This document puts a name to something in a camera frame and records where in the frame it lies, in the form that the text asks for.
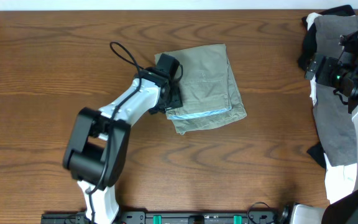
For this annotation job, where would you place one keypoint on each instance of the black folded garment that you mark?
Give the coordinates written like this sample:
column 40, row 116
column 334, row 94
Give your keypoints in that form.
column 309, row 46

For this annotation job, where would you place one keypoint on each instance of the khaki green shorts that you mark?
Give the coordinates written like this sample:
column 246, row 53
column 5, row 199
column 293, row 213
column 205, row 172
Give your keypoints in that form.
column 209, row 91

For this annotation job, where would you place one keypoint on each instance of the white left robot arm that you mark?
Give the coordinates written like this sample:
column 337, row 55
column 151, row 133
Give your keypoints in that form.
column 97, row 147

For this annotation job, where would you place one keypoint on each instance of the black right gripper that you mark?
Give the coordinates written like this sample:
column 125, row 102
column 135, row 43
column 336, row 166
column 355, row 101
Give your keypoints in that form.
column 329, row 64

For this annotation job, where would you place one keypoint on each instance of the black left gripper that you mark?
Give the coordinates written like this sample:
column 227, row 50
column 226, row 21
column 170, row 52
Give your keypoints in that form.
column 178, row 102

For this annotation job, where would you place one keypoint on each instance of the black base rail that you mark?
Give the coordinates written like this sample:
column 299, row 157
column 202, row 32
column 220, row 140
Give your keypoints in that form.
column 264, row 217

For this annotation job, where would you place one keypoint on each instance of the grey folded shorts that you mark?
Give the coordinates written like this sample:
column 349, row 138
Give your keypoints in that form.
column 335, row 129

